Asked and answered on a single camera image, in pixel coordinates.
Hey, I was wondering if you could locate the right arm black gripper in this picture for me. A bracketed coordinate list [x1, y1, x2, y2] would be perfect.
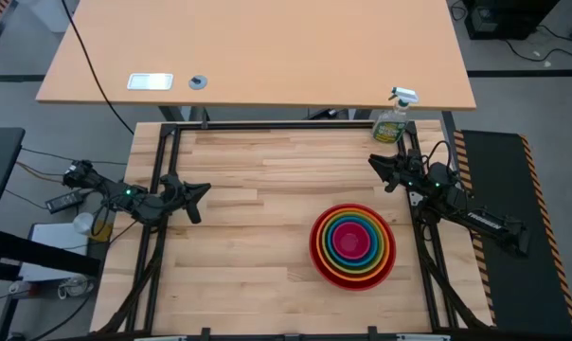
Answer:
[366, 149, 439, 193]

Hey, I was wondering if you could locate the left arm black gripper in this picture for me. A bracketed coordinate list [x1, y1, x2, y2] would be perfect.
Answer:
[134, 172, 213, 226]

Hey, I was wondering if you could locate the green bowl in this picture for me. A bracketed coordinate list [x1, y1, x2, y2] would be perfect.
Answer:
[321, 211, 385, 278]

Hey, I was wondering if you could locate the nested rainbow bowls stack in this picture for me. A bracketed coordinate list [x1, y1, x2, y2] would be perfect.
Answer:
[308, 203, 398, 292]

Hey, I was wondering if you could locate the spray bottle with yellow label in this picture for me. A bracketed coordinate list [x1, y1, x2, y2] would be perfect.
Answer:
[371, 86, 420, 145]

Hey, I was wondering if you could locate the yellow bowl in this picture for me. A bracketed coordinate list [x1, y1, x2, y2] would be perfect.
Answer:
[317, 208, 389, 281]

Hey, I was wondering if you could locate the blue bowl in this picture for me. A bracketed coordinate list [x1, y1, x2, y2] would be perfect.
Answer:
[325, 215, 382, 276]

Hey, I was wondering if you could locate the magenta bowl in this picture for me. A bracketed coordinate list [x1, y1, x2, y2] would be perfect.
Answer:
[331, 220, 375, 261]

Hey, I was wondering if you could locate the orange bowl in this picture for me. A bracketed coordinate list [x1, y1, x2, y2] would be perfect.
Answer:
[313, 206, 392, 283]

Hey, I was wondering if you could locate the white cup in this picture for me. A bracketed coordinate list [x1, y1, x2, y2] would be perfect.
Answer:
[72, 211, 96, 236]

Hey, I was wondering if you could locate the black mat with hazard stripes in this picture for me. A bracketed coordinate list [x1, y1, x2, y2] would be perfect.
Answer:
[450, 128, 572, 336]

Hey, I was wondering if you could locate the black power adapter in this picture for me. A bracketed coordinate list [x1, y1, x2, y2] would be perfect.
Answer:
[45, 188, 86, 215]

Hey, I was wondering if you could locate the white box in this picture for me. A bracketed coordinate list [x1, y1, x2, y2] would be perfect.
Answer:
[17, 221, 113, 284]

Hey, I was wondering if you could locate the tan wooden desk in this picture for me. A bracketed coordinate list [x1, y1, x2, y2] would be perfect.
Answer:
[35, 0, 478, 112]

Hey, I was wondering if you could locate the black equipment box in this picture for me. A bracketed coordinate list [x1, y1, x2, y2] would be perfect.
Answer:
[462, 0, 563, 42]

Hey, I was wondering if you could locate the black aluminium table frame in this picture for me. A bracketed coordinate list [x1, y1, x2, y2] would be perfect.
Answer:
[95, 119, 496, 341]

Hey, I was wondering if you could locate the long black cable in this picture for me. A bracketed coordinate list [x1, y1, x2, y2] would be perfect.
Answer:
[61, 0, 135, 136]

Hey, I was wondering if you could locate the black floor cable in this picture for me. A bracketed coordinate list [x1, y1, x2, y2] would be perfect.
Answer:
[502, 23, 572, 63]

